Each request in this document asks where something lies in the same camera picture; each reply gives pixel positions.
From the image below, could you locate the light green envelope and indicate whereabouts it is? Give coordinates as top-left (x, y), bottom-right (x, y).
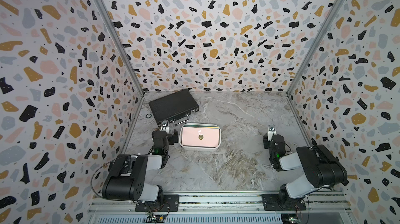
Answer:
top-left (184, 123), bottom-right (219, 128)

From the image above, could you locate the pink envelope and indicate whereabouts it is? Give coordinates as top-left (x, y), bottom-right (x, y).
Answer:
top-left (181, 126), bottom-right (219, 148)

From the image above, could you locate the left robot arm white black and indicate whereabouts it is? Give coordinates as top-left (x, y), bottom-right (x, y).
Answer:
top-left (101, 128), bottom-right (179, 204)

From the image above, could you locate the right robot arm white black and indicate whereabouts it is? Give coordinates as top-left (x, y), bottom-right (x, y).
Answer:
top-left (263, 130), bottom-right (348, 203)

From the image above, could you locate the white storage box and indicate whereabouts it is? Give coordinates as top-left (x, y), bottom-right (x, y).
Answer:
top-left (179, 125), bottom-right (221, 152)

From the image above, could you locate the black briefcase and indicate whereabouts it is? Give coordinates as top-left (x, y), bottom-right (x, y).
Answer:
top-left (149, 89), bottom-right (199, 127)

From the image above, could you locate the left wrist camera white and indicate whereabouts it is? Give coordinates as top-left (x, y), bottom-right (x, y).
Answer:
top-left (159, 120), bottom-right (169, 132)

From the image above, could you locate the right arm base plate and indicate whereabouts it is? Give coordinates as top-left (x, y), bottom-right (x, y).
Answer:
top-left (261, 194), bottom-right (306, 211)

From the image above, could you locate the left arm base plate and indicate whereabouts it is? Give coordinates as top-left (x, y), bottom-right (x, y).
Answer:
top-left (135, 194), bottom-right (180, 213)

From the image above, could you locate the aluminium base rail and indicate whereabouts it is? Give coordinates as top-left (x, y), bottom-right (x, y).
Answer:
top-left (85, 190), bottom-right (357, 224)

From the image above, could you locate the left corner aluminium post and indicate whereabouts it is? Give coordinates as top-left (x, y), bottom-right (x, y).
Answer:
top-left (82, 0), bottom-right (145, 96)

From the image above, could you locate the corner aluminium post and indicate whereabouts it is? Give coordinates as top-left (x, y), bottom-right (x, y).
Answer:
top-left (82, 0), bottom-right (145, 96)
top-left (286, 0), bottom-right (360, 96)

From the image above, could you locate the right corner aluminium post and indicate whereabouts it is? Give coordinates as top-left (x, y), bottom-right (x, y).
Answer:
top-left (286, 0), bottom-right (360, 96)

